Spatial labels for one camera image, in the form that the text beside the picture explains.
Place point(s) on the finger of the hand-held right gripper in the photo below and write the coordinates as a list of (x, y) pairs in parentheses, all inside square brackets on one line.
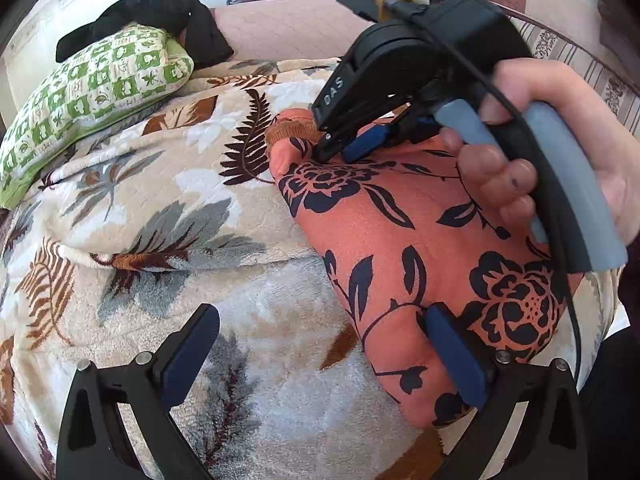
[(340, 105), (365, 142)]

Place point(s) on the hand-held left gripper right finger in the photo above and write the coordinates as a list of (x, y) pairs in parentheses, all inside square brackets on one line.
[(457, 360)]

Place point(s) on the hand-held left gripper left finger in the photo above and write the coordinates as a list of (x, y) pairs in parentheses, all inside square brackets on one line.
[(187, 355)]

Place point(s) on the orange floral garment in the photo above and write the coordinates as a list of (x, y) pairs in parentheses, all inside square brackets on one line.
[(400, 220)]

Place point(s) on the person's right hand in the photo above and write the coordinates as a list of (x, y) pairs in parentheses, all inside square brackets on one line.
[(575, 120)]

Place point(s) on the pink bolster cushion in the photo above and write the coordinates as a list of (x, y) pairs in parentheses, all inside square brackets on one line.
[(280, 27)]

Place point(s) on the striped sofa cushion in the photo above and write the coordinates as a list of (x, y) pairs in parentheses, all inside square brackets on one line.
[(565, 40)]

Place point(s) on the leaf print blanket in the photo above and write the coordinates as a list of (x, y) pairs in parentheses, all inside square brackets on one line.
[(200, 200)]

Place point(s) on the black garment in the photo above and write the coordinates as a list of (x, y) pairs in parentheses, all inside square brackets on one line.
[(165, 10)]

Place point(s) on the green checked pillow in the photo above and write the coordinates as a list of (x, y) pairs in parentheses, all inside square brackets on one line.
[(90, 95)]

